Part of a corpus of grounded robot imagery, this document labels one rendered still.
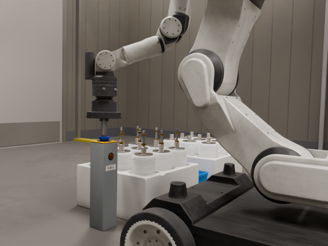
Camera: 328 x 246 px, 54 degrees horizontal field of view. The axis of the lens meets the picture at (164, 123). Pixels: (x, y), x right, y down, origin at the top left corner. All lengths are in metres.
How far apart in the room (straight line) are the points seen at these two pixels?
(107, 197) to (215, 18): 0.69
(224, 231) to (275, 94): 2.91
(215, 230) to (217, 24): 0.54
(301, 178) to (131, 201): 0.67
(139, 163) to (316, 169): 0.67
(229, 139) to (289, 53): 2.76
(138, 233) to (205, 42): 0.55
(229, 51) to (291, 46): 2.72
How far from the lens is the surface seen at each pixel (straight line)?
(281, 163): 0.81
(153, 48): 1.17
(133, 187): 1.23
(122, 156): 1.31
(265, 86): 3.63
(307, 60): 3.57
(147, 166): 1.24
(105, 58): 1.11
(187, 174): 1.42
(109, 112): 1.14
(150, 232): 0.81
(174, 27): 1.17
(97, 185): 1.17
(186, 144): 1.73
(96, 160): 1.16
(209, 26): 0.95
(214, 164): 1.64
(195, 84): 0.89
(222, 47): 0.92
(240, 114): 0.89
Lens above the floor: 0.45
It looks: 3 degrees down
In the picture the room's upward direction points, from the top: 1 degrees clockwise
